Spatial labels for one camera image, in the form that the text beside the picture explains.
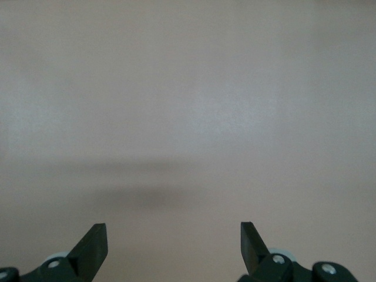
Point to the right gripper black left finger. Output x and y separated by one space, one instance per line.
88 252

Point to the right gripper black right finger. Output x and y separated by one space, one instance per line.
252 252

